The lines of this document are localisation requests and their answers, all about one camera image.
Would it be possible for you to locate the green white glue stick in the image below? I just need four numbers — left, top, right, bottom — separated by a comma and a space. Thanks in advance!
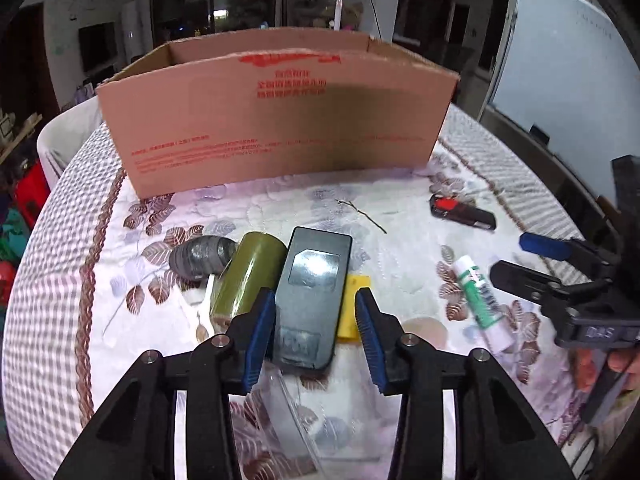
452, 255, 515, 354

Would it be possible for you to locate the olive green cylinder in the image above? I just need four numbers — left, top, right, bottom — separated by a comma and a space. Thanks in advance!
209, 232, 286, 325

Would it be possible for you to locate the black rectangular remote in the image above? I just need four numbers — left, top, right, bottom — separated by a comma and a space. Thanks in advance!
272, 226, 352, 377

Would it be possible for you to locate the person right hand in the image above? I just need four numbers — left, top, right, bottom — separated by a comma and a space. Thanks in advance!
572, 344, 640, 396

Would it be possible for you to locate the clear plastic sleeve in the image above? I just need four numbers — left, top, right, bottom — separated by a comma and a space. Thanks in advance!
234, 358, 331, 480

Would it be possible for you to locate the floral quilted bedspread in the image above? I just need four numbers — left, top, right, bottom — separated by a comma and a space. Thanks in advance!
2, 107, 582, 479

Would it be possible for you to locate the white board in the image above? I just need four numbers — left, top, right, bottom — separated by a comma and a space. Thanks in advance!
488, 0, 639, 200

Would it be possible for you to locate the yellow sticky note pad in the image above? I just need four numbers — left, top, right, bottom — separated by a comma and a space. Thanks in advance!
337, 274, 371, 344

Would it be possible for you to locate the dark grey oval object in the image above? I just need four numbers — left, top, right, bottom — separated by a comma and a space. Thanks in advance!
168, 235, 236, 281

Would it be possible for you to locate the brown cardboard box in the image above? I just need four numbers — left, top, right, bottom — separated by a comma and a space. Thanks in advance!
96, 27, 459, 198

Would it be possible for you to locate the black television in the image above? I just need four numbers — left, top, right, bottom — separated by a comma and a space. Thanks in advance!
78, 22, 117, 73

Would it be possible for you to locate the white air conditioner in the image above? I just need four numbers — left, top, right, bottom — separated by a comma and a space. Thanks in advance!
120, 0, 144, 63

